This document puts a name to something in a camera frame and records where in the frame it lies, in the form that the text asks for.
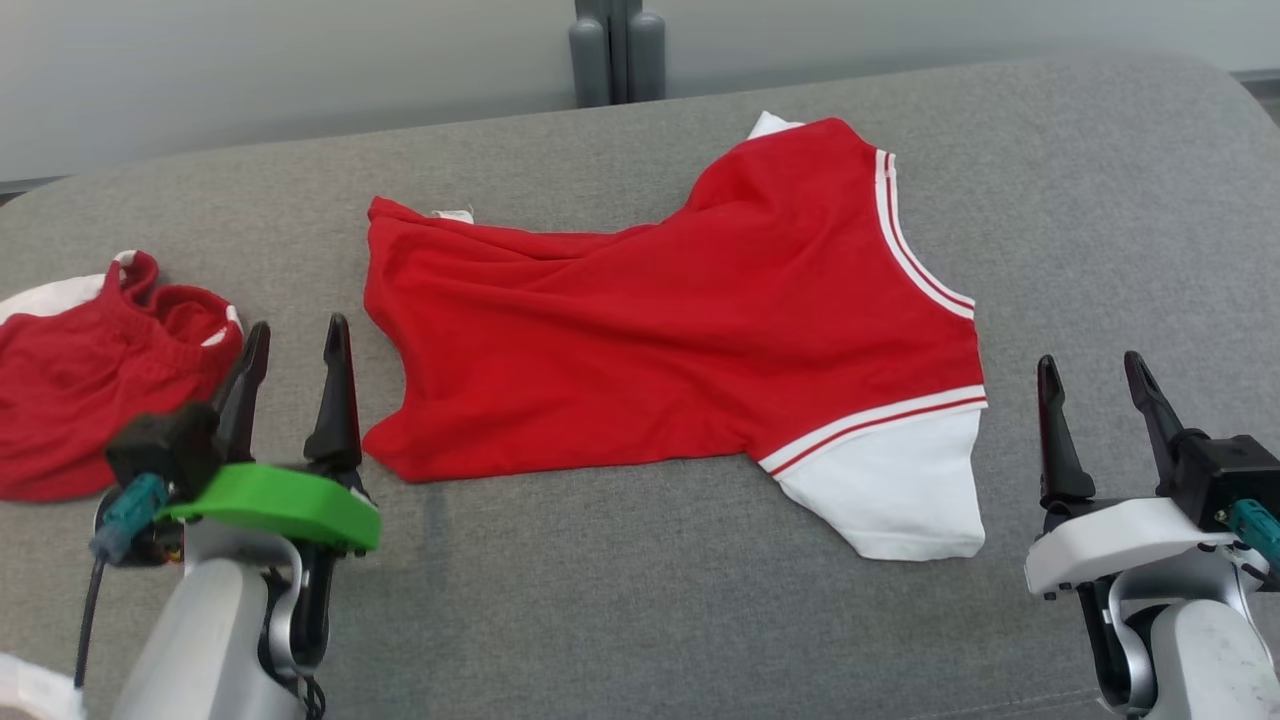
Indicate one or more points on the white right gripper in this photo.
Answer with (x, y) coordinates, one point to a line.
(1120, 545)

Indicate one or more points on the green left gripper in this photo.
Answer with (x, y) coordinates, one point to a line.
(290, 505)

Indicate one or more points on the red white-trimmed shorts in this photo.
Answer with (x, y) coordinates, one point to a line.
(90, 400)

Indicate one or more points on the red white sports jersey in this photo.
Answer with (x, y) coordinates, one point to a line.
(650, 330)

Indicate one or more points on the white tape tag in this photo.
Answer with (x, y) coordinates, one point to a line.
(35, 690)

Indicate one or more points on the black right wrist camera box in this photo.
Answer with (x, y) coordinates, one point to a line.
(1225, 470)

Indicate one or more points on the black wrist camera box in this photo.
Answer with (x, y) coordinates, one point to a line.
(165, 445)
(1225, 470)

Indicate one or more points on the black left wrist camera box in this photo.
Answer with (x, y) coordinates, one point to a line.
(165, 445)

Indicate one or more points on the grey partition base rail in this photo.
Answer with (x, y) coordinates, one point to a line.
(1262, 85)
(25, 187)

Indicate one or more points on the grey partition post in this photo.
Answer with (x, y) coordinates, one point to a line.
(590, 60)

